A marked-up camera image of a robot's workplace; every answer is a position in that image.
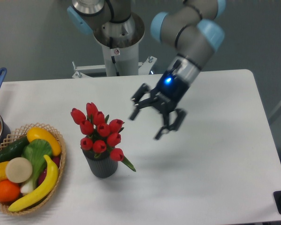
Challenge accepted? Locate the woven wicker basket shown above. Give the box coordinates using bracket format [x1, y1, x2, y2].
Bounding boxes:
[0, 123, 66, 216]

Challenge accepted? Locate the dark grey ribbed vase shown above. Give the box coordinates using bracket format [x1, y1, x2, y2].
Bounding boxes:
[81, 136, 118, 178]

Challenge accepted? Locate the yellow lemon squash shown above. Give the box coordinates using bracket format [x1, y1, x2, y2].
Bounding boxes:
[27, 127, 61, 157]

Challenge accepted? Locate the orange fruit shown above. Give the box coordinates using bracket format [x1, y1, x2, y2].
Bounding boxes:
[0, 180, 20, 203]

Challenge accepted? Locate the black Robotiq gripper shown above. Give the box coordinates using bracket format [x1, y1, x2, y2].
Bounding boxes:
[129, 71, 189, 140]

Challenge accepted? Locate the green bok choy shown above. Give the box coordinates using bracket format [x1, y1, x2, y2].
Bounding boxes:
[20, 139, 52, 195]

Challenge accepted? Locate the white metal base frame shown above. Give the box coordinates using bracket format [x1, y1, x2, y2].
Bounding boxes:
[72, 56, 157, 79]

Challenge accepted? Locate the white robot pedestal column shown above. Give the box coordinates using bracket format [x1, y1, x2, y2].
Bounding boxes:
[102, 44, 139, 77]

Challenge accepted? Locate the dark green cucumber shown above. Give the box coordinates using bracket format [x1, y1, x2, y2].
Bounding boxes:
[0, 136, 29, 163]

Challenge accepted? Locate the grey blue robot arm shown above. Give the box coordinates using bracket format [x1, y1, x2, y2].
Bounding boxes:
[67, 0, 226, 139]

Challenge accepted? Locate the beige round mushroom cap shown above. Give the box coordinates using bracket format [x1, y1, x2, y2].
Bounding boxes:
[5, 157, 33, 183]

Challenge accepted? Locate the purple red eggplant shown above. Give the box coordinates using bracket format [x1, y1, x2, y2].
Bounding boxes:
[37, 156, 60, 186]

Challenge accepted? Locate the yellow banana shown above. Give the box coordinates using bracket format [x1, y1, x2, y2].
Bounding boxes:
[8, 155, 59, 212]

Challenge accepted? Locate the red tulip bouquet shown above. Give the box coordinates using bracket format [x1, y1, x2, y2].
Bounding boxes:
[70, 102, 136, 172]

